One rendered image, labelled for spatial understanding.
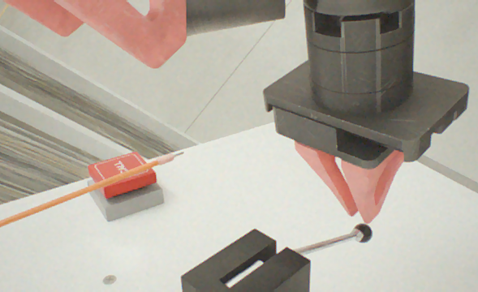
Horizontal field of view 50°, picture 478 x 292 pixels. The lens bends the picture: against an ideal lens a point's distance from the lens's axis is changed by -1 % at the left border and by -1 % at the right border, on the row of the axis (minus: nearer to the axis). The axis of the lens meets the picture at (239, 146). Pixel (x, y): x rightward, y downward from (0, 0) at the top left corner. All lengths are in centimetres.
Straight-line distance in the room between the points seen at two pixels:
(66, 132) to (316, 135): 65
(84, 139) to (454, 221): 62
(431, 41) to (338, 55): 155
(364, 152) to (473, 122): 132
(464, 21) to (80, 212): 150
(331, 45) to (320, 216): 23
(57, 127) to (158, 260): 50
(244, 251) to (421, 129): 11
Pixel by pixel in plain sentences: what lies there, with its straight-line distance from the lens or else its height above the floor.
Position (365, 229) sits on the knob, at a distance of 37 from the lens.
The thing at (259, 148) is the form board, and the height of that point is 96.
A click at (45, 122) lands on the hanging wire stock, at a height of 103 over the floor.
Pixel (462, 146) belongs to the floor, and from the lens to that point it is 158.
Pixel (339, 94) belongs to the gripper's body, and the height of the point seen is 114.
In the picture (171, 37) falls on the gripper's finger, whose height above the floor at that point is 127.
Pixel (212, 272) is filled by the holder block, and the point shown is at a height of 115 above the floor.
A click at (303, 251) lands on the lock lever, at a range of 31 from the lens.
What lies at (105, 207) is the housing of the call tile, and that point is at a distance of 47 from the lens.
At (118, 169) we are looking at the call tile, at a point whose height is 110.
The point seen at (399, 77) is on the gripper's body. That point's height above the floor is 113.
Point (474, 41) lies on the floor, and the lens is 175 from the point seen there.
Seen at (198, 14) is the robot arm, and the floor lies 123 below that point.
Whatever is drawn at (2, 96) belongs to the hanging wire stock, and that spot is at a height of 111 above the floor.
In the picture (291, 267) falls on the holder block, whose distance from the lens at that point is 28.
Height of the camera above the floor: 134
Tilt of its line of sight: 40 degrees down
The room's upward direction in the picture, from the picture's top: 58 degrees counter-clockwise
